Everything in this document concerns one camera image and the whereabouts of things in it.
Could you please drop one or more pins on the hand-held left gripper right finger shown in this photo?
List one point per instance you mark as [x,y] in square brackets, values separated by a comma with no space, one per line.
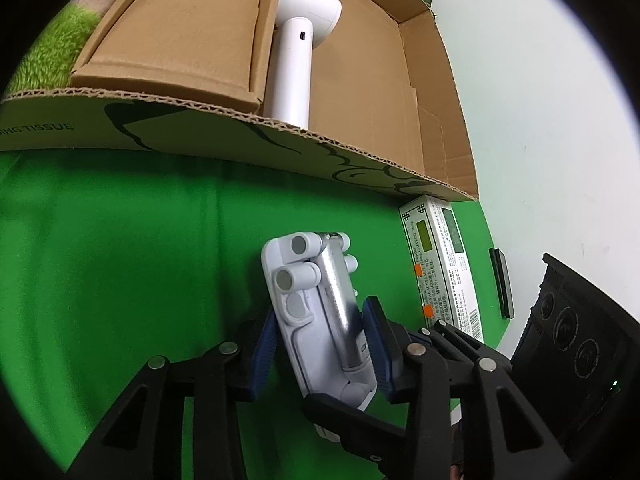
[377,350]

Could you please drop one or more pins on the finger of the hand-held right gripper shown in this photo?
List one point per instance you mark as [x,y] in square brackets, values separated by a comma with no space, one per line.
[465,342]
[355,427]

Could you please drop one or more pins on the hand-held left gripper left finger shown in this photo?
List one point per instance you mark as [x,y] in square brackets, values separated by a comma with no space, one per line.
[262,355]

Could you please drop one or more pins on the white and silver gadget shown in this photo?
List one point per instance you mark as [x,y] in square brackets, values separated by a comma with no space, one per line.
[310,330]

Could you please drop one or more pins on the large shallow cardboard box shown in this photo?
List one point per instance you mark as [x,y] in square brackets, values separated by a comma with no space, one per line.
[440,110]

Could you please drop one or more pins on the white hair dryer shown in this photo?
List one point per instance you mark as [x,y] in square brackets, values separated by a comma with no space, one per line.
[295,60]

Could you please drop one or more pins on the small cardboard box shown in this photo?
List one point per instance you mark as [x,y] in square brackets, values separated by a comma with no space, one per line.
[175,25]

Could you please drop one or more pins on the pink and teal plush toy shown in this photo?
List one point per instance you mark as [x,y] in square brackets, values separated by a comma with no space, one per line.
[50,50]

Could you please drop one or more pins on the black flat bar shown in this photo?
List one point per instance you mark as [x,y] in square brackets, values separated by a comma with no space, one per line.
[502,285]

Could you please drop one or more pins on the white printed carton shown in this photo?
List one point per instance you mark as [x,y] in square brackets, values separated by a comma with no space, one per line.
[450,265]

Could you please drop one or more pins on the green tablecloth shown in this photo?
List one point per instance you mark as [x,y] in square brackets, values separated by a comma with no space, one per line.
[125,235]

